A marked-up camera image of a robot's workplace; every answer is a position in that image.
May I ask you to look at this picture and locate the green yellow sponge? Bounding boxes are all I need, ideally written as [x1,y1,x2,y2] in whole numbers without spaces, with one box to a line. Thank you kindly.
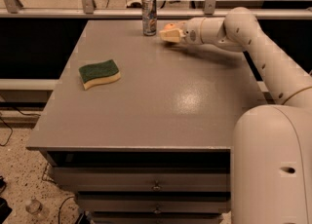
[79,59,121,90]

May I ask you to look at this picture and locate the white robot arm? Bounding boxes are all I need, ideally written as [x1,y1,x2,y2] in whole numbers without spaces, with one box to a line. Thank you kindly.
[160,7,312,224]

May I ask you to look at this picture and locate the silver blue redbull can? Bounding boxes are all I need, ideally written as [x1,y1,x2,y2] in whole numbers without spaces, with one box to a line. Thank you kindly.
[141,0,157,36]

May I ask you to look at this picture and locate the black floor cable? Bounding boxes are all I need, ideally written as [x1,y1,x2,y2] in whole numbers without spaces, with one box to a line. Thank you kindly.
[0,105,42,148]

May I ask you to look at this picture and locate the orange fruit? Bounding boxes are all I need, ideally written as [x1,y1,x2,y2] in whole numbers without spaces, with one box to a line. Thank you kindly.
[164,23,176,30]

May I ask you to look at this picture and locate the grey drawer cabinet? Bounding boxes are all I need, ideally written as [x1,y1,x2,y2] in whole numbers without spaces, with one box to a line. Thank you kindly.
[27,20,265,224]

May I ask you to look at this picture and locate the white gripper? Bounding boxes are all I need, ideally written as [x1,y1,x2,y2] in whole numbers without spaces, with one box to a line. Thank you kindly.
[159,18,204,45]

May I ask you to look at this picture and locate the clear plastic bottle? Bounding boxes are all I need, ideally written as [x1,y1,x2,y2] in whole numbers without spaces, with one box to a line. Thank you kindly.
[25,199,45,220]

